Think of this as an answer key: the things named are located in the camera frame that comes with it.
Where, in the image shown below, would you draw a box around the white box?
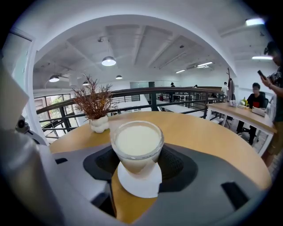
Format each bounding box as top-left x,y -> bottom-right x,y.
252,106 -> 267,117

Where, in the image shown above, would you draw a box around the grey hanging coat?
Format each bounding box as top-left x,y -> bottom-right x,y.
227,78 -> 236,102

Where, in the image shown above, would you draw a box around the cream round cup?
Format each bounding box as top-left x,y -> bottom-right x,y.
110,120 -> 165,175

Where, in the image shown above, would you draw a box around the dried orange plant white pot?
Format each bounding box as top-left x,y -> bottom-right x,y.
71,73 -> 119,134

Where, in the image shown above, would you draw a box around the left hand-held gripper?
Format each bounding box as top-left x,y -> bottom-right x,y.
13,114 -> 50,147

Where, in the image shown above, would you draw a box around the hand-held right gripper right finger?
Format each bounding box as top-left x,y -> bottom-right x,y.
132,143 -> 264,226

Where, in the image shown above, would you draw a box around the wooden coat rack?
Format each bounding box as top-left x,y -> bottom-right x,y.
226,67 -> 236,102

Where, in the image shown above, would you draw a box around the curved dark railing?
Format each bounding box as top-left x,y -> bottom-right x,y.
36,86 -> 225,139

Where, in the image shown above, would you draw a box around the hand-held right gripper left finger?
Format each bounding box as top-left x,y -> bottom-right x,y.
52,143 -> 121,221

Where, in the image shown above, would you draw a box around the white round coaster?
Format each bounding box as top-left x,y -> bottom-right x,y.
117,162 -> 163,199

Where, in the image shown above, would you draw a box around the rectangular wooden table white legs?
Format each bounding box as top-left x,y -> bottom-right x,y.
205,102 -> 277,158

